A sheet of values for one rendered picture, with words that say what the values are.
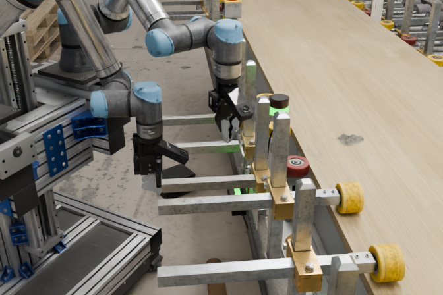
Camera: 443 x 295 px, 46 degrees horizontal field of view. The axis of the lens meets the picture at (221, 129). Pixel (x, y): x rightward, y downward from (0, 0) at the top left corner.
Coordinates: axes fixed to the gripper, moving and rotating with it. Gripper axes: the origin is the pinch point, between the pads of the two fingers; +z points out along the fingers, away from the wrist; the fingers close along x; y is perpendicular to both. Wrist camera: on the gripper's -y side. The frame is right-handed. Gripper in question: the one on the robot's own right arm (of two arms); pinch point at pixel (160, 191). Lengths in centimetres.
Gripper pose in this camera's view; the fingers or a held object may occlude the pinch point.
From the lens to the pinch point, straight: 159.9
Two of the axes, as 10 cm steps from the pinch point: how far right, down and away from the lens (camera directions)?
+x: 1.0, 4.5, -8.9
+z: -0.1, 8.9, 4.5
